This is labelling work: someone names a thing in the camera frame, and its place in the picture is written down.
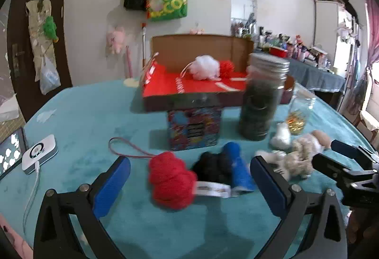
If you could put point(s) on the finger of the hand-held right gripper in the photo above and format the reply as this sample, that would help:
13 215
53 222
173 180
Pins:
328 165
343 147

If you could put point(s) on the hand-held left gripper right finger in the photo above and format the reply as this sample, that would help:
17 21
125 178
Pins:
268 185

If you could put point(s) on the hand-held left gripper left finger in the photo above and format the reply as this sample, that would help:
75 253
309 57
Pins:
111 185

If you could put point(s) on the beige curly plush toy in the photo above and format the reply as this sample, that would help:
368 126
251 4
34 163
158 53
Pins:
305 155

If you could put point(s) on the blue sponge cloth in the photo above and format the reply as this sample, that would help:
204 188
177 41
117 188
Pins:
238 167

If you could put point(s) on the small white plush toy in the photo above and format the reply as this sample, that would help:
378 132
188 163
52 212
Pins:
281 136

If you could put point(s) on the black fluffy pompom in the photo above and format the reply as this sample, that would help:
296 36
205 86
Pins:
211 165

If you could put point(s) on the cardboard box with red lining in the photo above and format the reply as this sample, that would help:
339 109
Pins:
192 86

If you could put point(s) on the small glass jar gold beads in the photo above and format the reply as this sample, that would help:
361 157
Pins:
299 117

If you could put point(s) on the teal tablecloth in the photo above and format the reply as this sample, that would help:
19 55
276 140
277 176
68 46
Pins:
88 117

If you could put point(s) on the blue tablecloth table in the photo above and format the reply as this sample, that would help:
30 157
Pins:
314 77

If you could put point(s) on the white power bank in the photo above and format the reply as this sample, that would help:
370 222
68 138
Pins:
40 154

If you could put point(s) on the tall glass jar metal lid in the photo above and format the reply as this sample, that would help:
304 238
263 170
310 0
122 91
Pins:
260 99

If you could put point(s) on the colourful printed box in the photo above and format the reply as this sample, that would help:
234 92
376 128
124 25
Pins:
194 128

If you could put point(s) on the pink curtain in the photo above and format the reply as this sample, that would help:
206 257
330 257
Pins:
373 49

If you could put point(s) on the tablet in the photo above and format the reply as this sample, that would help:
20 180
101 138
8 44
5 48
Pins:
10 152

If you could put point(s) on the row of cosmetic bottles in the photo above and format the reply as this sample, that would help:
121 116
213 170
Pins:
296 47

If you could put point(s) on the pink printed cloth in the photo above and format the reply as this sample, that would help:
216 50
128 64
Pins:
13 241

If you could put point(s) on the pink stick with cream base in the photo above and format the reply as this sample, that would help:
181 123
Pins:
129 66

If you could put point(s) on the white wardrobe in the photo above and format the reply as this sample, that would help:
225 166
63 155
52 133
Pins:
325 28

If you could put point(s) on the red mesh bath pouf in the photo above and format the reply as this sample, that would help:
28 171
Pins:
227 68

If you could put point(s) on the clear plastic bag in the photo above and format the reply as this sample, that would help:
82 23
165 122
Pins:
49 77

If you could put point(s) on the white mesh bath pouf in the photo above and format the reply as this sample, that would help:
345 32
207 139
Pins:
205 67

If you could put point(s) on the red white stick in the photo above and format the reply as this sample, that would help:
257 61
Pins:
144 43

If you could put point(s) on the beige door hanging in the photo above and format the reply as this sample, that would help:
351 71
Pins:
38 46

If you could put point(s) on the green plush toy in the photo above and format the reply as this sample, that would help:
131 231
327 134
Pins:
50 28

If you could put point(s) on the brown door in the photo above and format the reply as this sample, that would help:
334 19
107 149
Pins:
20 25

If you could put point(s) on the green tote bag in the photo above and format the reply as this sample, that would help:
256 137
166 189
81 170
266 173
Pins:
171 1

